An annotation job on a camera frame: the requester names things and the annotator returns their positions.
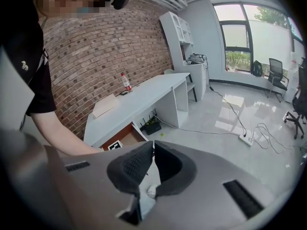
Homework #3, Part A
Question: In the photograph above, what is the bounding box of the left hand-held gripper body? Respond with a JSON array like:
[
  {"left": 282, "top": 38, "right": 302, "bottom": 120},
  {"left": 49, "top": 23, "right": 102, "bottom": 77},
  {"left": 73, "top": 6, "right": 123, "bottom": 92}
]
[{"left": 98, "top": 139, "right": 124, "bottom": 152}]

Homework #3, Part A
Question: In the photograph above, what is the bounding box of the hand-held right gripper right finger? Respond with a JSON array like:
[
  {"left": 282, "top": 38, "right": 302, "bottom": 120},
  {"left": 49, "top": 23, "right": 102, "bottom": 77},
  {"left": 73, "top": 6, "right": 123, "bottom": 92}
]
[{"left": 154, "top": 140, "right": 198, "bottom": 197}]

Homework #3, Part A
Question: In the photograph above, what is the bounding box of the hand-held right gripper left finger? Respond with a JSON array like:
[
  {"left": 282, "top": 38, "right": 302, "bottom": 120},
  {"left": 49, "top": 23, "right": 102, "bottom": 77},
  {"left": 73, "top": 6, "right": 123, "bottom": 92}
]
[{"left": 106, "top": 141, "right": 154, "bottom": 196}]

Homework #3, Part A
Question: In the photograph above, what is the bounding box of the white drawer with brown inside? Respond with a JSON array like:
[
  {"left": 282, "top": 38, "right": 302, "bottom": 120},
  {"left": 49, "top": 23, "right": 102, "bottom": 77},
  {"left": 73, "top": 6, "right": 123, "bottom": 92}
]
[{"left": 99, "top": 121, "right": 150, "bottom": 151}]

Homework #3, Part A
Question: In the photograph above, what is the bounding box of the person's left forearm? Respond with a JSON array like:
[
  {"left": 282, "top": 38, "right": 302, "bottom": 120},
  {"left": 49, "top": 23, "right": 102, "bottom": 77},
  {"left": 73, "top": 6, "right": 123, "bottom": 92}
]
[{"left": 30, "top": 110, "right": 101, "bottom": 157}]

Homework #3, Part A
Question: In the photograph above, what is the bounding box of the black router with antennas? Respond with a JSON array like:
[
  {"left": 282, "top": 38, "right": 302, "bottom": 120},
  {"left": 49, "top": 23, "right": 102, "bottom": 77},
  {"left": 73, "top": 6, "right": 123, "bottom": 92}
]
[{"left": 140, "top": 115, "right": 162, "bottom": 136}]

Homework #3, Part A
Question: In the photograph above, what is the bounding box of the flat beige cardboard box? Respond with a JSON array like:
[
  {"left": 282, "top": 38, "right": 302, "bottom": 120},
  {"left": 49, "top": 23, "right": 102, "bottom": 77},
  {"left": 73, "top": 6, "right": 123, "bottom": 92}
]
[{"left": 92, "top": 93, "right": 120, "bottom": 119}]

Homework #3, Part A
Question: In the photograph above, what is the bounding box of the red capped plastic bottle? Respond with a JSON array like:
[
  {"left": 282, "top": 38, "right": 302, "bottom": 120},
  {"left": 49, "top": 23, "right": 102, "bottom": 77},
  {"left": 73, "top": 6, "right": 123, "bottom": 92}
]
[{"left": 120, "top": 73, "right": 133, "bottom": 94}]

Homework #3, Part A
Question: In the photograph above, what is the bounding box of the white desk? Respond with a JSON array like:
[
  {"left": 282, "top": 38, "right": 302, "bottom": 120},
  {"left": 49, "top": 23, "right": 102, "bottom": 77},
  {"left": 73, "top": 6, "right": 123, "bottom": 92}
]
[{"left": 83, "top": 72, "right": 191, "bottom": 149}]

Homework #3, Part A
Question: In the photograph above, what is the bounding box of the white power strip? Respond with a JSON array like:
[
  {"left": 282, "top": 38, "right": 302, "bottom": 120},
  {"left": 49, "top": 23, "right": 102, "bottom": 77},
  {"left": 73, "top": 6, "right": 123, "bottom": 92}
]
[{"left": 238, "top": 133, "right": 255, "bottom": 148}]

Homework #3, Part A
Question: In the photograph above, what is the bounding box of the gray chair with black legs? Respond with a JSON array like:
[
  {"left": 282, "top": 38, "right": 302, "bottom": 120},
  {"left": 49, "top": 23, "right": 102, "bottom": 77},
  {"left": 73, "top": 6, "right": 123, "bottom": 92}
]
[{"left": 164, "top": 68, "right": 199, "bottom": 103}]

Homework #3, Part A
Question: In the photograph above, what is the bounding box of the white bookshelf cabinet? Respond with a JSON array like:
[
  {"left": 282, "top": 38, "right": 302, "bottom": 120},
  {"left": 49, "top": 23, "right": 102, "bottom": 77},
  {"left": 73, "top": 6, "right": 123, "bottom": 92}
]
[{"left": 159, "top": 11, "right": 207, "bottom": 101}]

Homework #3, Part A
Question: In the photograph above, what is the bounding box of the black backpack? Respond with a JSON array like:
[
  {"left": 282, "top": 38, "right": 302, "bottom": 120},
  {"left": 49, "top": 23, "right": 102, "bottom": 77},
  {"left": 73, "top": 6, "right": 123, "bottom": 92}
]
[{"left": 251, "top": 60, "right": 263, "bottom": 77}]

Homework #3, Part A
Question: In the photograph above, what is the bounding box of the person's black t-shirt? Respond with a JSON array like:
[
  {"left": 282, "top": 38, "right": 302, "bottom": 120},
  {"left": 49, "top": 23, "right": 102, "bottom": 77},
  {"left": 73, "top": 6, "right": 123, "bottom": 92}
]
[{"left": 0, "top": 0, "right": 57, "bottom": 131}]

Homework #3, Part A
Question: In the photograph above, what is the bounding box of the black mesh visitor chair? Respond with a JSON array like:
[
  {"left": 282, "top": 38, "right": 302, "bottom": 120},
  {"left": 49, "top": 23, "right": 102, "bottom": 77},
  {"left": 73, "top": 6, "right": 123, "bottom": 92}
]
[{"left": 264, "top": 57, "right": 290, "bottom": 103}]

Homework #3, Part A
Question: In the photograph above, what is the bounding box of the black swivel office chair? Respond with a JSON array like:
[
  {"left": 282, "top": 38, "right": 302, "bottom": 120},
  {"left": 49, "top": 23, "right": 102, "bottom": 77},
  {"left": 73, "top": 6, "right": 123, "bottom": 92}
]
[{"left": 283, "top": 57, "right": 307, "bottom": 140}]

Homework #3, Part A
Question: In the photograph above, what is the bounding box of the black framed window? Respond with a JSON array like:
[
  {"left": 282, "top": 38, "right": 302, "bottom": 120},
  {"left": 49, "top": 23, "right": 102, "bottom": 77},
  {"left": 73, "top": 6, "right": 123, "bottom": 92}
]
[{"left": 213, "top": 3, "right": 292, "bottom": 73}]

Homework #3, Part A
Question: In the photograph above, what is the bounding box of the long white cable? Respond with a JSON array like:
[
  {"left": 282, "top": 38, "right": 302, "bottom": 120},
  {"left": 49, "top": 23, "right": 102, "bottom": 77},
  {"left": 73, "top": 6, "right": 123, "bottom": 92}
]
[{"left": 153, "top": 114, "right": 240, "bottom": 137}]

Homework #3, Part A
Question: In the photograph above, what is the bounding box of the black power cable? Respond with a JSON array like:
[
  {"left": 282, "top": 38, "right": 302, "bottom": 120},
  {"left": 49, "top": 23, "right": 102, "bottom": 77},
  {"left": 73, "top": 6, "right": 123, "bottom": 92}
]
[{"left": 203, "top": 56, "right": 248, "bottom": 137}]

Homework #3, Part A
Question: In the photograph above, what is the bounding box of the looped white cable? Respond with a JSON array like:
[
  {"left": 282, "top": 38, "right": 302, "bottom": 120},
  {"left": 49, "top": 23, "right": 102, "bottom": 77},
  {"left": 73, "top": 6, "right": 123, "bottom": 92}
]
[{"left": 251, "top": 123, "right": 294, "bottom": 154}]

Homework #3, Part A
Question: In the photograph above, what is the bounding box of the gray device with cables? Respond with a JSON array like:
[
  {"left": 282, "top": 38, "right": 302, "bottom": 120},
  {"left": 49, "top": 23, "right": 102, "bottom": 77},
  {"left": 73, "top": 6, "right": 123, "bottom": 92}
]
[{"left": 186, "top": 52, "right": 207, "bottom": 66}]

